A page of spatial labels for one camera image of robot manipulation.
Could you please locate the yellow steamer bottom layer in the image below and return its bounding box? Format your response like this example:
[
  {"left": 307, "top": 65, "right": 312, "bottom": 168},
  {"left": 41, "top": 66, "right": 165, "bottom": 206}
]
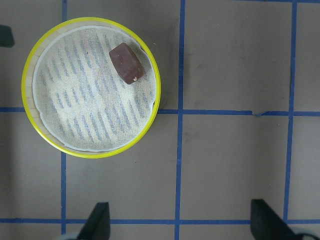
[{"left": 21, "top": 17, "right": 161, "bottom": 159}]

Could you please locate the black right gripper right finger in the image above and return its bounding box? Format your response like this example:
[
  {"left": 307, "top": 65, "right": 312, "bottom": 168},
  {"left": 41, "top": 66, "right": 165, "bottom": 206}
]
[{"left": 250, "top": 199, "right": 298, "bottom": 240}]

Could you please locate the brown bun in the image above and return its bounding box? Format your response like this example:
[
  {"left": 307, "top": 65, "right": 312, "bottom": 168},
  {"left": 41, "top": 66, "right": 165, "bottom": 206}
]
[{"left": 109, "top": 42, "right": 144, "bottom": 85}]

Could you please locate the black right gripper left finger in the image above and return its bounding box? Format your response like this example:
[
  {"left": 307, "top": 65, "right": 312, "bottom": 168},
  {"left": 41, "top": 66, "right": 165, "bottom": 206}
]
[{"left": 77, "top": 202, "right": 110, "bottom": 240}]

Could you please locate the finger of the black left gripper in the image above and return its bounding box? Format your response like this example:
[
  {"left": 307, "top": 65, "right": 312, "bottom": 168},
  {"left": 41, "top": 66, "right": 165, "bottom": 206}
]
[{"left": 0, "top": 25, "right": 15, "bottom": 47}]

